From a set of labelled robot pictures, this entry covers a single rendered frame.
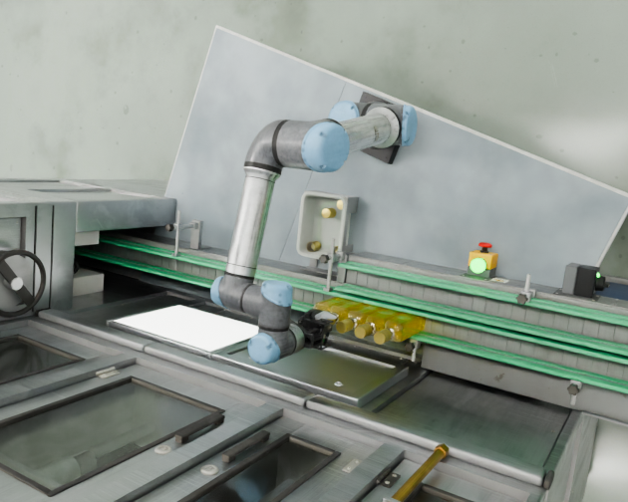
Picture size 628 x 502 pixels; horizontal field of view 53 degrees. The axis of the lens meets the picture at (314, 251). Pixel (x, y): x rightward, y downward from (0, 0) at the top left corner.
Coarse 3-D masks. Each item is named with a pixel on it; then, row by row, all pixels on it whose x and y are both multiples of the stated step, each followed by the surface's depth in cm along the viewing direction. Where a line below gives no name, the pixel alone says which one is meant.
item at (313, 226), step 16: (320, 192) 214; (304, 208) 217; (320, 208) 221; (336, 208) 218; (304, 224) 219; (320, 224) 222; (336, 224) 219; (304, 240) 221; (320, 240) 222; (336, 240) 219; (320, 256) 215
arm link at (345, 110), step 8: (336, 104) 188; (344, 104) 186; (352, 104) 185; (360, 104) 188; (368, 104) 187; (336, 112) 188; (344, 112) 186; (352, 112) 184; (360, 112) 185; (336, 120) 188; (344, 120) 187
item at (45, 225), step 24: (0, 192) 216; (24, 192) 223; (0, 216) 191; (24, 216) 198; (48, 216) 206; (72, 216) 214; (0, 240) 195; (24, 240) 201; (48, 240) 208; (72, 240) 216; (48, 264) 209; (72, 264) 217; (48, 288) 211; (72, 288) 219
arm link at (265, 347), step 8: (256, 336) 149; (264, 336) 148; (272, 336) 149; (280, 336) 149; (288, 336) 154; (248, 344) 150; (256, 344) 148; (264, 344) 147; (272, 344) 147; (280, 344) 150; (288, 344) 153; (296, 344) 156; (248, 352) 150; (256, 352) 149; (264, 352) 148; (272, 352) 147; (280, 352) 150; (288, 352) 153; (256, 360) 149; (264, 360) 148; (272, 360) 148
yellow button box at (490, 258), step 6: (474, 252) 190; (480, 252) 191; (486, 252) 190; (474, 258) 190; (486, 258) 188; (492, 258) 188; (486, 264) 188; (492, 264) 189; (468, 270) 191; (486, 270) 188; (492, 270) 190; (480, 276) 189; (486, 276) 188
